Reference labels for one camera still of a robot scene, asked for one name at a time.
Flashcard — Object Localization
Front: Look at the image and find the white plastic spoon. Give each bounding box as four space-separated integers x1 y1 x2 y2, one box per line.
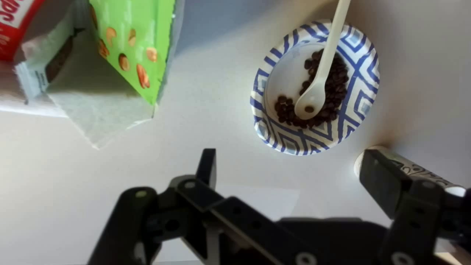
294 0 352 120

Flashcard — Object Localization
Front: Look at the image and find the red snack packet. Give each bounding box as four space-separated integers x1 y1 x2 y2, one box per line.
0 0 45 62

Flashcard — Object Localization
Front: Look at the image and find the heap of coffee beans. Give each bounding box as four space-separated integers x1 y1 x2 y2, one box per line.
274 49 349 129

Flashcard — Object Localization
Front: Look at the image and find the blue patterned paper bowl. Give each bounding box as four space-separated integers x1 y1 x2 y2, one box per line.
250 20 380 156

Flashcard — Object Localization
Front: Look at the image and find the green nut snack bag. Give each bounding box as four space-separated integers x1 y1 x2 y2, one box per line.
15 0 185 149

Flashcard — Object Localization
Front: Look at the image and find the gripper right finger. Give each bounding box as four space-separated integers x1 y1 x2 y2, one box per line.
359 149 471 265

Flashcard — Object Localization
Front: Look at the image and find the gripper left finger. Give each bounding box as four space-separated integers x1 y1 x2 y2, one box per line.
87 148 321 265

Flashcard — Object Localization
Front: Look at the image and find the white paper cup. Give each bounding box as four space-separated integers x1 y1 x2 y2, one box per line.
354 146 467 198

